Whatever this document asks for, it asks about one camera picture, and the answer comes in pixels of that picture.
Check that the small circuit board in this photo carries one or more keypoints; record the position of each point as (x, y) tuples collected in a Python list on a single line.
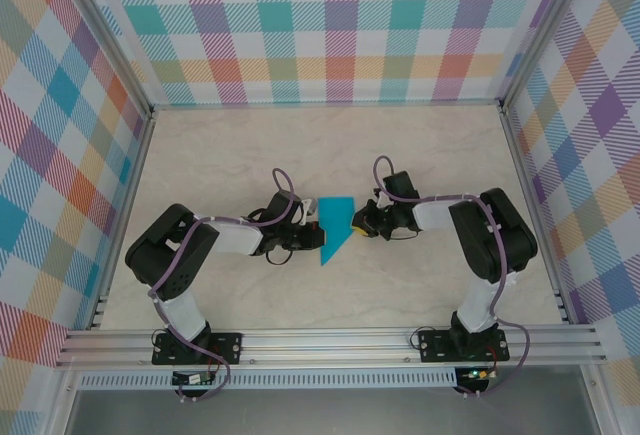
[(477, 374), (192, 379)]

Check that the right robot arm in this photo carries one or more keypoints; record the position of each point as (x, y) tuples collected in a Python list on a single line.
[(495, 235)]

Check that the blue paper sheet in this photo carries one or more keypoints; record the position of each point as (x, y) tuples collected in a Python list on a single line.
[(337, 215)]

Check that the aluminium frame rail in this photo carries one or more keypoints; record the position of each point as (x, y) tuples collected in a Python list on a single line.
[(325, 104), (127, 205), (520, 165)]

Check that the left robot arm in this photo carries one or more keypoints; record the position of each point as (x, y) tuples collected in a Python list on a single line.
[(165, 250)]

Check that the aluminium frame post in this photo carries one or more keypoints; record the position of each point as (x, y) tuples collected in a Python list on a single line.
[(541, 35), (115, 35)]

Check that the wide aluminium mounting rail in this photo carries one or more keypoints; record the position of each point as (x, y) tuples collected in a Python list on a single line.
[(325, 347)]

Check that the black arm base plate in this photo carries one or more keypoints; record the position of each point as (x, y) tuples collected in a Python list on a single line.
[(430, 347), (227, 347)]

